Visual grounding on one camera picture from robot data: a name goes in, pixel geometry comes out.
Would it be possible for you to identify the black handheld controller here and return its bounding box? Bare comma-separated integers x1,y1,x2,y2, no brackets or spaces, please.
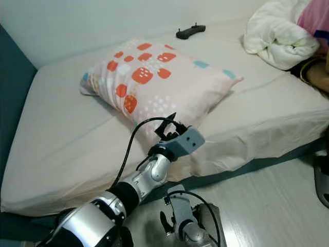
176,23,206,40

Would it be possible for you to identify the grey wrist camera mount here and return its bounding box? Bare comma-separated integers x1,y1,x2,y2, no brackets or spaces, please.
164,126,206,158
168,184,197,228

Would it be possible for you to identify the pink pillow with orange prints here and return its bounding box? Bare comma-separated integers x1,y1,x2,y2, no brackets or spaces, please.
80,37,244,143

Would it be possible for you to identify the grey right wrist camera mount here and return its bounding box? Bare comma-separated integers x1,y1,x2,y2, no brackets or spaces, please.
168,184,197,228

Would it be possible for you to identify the mattress with white sheet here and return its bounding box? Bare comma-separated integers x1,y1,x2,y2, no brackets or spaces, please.
0,15,329,217

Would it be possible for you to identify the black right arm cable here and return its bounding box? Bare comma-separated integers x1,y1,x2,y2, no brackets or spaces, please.
164,190,223,247

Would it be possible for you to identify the black yellow wristband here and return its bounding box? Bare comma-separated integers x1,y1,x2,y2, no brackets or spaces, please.
290,56,323,83

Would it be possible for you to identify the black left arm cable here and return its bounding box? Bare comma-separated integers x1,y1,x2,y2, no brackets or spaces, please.
111,117,173,190

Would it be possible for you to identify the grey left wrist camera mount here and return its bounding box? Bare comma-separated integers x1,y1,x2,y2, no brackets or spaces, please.
164,126,206,158

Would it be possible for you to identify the person in pink shirt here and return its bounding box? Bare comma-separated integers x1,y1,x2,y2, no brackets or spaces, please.
296,0,329,52

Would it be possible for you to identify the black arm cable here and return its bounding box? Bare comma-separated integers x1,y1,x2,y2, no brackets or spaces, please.
111,117,173,190
164,190,223,247

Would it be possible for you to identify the white crumpled duvet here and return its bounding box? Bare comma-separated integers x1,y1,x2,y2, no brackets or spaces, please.
243,0,321,71

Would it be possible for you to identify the black grey slipper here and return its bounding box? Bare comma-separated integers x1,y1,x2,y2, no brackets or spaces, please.
313,151,329,209

